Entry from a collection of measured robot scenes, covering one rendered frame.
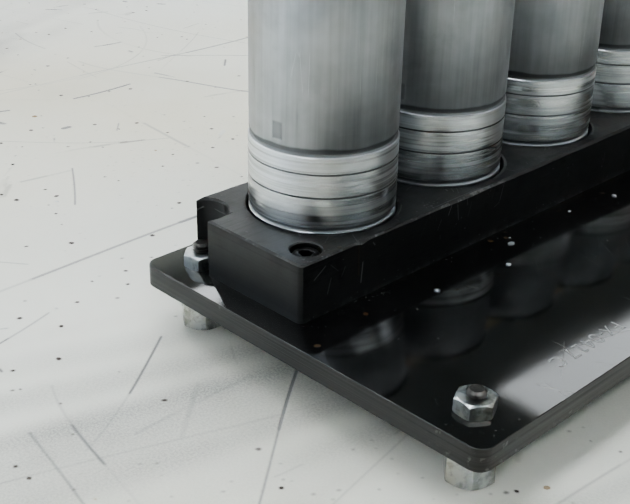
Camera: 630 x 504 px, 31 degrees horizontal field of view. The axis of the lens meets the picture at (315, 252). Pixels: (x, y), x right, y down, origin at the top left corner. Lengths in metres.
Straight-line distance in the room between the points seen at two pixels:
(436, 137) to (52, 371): 0.07
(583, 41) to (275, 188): 0.07
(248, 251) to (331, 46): 0.03
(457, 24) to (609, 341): 0.06
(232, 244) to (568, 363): 0.05
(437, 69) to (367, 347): 0.05
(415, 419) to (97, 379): 0.05
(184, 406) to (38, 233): 0.07
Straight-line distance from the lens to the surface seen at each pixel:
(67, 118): 0.29
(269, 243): 0.18
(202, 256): 0.19
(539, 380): 0.17
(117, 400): 0.18
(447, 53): 0.19
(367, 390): 0.16
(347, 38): 0.17
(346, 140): 0.18
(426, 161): 0.20
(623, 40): 0.24
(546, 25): 0.21
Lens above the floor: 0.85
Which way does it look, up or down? 27 degrees down
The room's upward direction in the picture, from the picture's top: 1 degrees clockwise
